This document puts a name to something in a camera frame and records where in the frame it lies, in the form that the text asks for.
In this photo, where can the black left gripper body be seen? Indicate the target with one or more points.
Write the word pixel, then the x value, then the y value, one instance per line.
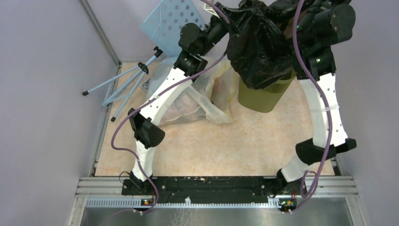
pixel 219 27

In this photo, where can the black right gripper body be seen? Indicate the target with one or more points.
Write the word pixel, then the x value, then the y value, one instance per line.
pixel 316 7

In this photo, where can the black trash bag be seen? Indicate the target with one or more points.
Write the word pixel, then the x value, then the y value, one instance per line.
pixel 261 53

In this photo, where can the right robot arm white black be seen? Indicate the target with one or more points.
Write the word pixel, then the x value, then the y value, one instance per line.
pixel 326 23

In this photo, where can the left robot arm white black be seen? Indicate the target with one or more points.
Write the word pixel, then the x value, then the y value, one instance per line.
pixel 195 43

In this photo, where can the translucent plastic bag with trash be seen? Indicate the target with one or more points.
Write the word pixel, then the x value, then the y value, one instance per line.
pixel 209 97

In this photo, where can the green mesh trash bin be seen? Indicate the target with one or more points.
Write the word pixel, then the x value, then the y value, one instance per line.
pixel 264 100

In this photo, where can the light blue perforated stand plate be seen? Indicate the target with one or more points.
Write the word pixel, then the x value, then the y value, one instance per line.
pixel 163 25

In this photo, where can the light blue tripod legs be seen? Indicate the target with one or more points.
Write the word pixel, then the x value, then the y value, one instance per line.
pixel 141 69

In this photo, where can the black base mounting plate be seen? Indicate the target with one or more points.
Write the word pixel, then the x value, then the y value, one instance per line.
pixel 213 190

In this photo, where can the aluminium corner post left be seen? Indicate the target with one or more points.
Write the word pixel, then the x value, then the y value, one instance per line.
pixel 100 31

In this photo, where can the aluminium frame rail front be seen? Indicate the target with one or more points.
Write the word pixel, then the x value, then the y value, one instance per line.
pixel 106 192

